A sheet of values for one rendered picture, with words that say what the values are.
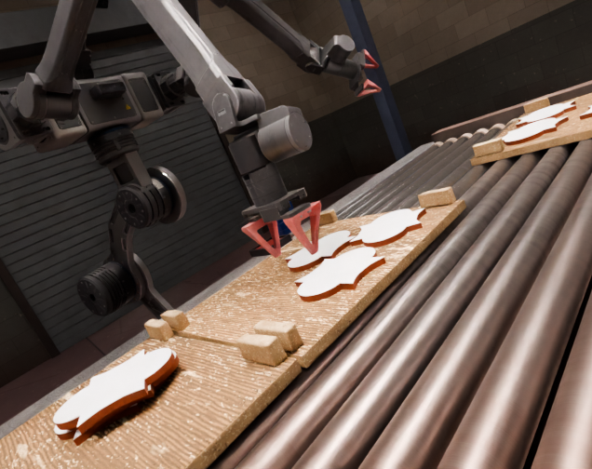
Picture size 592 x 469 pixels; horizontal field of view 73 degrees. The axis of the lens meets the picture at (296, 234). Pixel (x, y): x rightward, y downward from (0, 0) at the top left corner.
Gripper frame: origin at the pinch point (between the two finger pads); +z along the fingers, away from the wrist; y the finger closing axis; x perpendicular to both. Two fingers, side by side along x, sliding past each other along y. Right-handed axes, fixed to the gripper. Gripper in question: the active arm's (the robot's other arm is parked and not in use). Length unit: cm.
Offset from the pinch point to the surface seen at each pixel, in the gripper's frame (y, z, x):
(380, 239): -13.3, 2.0, -5.7
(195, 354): -2.7, 3.2, 23.1
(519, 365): -38.5, 4.9, 14.0
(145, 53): 451, -191, -246
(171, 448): -16.8, 3.3, 33.1
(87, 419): -6.2, 0.5, 36.6
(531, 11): 100, -41, -500
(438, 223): -19.5, 3.1, -12.0
